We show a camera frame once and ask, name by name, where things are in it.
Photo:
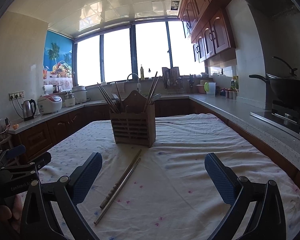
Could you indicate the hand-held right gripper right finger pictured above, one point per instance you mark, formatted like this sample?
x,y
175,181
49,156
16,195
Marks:
x,y
218,177

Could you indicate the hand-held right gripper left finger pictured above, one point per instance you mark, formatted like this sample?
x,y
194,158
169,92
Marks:
x,y
88,176

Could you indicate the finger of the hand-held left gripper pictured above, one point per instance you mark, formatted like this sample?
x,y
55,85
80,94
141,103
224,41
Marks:
x,y
16,151
42,159

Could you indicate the plain metal chopstick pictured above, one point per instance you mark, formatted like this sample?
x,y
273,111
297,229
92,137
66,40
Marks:
x,y
117,192

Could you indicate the textured metal chopstick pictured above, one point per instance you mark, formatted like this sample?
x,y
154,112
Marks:
x,y
122,177

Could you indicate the wooden utensil holder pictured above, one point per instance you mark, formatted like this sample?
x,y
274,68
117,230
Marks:
x,y
133,127

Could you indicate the person's left hand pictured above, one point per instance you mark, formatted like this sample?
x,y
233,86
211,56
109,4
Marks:
x,y
2,217

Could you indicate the small orange object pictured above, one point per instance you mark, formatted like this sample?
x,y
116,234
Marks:
x,y
14,126

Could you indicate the wooden base cabinets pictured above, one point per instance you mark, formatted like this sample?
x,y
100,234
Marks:
x,y
52,130

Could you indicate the floral white tablecloth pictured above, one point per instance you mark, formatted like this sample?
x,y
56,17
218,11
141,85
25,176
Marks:
x,y
185,160

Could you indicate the steel electric kettle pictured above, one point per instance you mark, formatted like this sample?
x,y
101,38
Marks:
x,y
28,110

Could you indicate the red white rice cooker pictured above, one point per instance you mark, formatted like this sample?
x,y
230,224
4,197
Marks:
x,y
50,103

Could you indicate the small white blender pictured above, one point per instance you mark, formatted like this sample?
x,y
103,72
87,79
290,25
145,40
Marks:
x,y
70,100

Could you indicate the paper towel roll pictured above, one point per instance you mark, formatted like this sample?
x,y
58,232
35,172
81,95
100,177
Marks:
x,y
48,89

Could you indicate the white steel rice cooker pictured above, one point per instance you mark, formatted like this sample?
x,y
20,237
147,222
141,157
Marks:
x,y
79,93

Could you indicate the metal fork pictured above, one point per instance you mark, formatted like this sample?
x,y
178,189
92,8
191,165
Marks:
x,y
115,98

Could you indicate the white spice jar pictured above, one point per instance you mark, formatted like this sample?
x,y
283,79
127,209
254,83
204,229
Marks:
x,y
235,95
227,94
231,95

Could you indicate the clear pitcher green lid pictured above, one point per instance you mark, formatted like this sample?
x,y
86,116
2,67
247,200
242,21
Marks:
x,y
210,88

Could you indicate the pink plastic basin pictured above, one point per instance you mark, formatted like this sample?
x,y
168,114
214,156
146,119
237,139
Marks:
x,y
200,89

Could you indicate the gas stove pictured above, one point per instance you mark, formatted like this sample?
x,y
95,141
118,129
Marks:
x,y
287,117

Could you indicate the yellow cap oil bottle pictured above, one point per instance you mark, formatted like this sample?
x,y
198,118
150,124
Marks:
x,y
233,83

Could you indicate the green bottle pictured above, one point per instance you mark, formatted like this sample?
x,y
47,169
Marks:
x,y
237,82

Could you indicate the dark kitchen tool holder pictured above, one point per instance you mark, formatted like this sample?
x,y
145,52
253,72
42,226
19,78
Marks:
x,y
190,83

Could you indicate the spoon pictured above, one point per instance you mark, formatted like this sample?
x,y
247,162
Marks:
x,y
157,96

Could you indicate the chrome faucet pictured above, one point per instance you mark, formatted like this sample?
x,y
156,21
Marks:
x,y
133,76

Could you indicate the black wok with lid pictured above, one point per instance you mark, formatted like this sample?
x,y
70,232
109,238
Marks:
x,y
290,87

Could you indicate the yellow dish soap bottle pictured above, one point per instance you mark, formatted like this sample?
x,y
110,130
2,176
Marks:
x,y
142,73

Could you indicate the small clear bottle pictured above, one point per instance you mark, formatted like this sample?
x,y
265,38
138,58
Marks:
x,y
149,75

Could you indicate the large kitchen window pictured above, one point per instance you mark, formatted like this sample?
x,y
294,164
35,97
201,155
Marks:
x,y
150,50

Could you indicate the ceiling vent opening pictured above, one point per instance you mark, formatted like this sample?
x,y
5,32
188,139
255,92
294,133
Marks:
x,y
174,5

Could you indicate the triple wall socket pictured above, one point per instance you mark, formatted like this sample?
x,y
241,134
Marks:
x,y
17,95

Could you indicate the beach fruit wall poster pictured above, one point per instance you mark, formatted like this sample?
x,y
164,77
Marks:
x,y
58,55

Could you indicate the short wooden wall cabinet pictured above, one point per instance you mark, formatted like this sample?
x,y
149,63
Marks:
x,y
218,37

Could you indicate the tall wooden wall cabinet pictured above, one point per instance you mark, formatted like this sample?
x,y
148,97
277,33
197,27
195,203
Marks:
x,y
197,0

